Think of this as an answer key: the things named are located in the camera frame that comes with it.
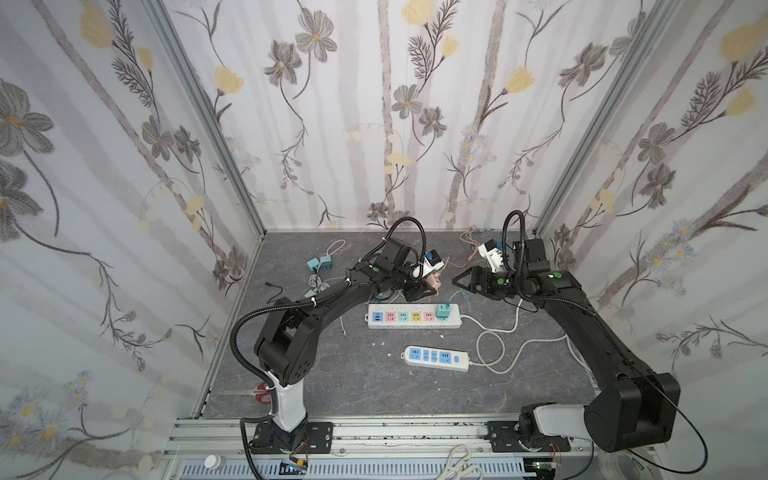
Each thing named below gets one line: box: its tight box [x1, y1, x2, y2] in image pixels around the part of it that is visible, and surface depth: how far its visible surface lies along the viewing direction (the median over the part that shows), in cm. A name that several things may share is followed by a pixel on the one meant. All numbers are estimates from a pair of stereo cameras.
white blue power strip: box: [401, 345, 470, 372], surface depth 87 cm
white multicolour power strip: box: [364, 304, 462, 329], surface depth 95 cm
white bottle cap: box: [204, 454, 221, 469], surface depth 69 cm
